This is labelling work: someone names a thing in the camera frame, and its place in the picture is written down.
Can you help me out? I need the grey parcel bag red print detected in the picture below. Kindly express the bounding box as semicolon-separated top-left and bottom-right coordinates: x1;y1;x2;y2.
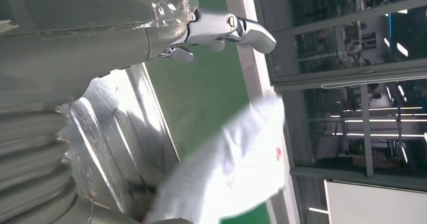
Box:
143;91;288;224

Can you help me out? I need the electronic scale with steel tray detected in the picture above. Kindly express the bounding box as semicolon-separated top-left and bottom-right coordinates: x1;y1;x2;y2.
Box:
61;63;181;221

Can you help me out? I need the green conveyor belt silver frame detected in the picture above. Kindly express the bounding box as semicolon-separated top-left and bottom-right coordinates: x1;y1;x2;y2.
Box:
218;200;272;224

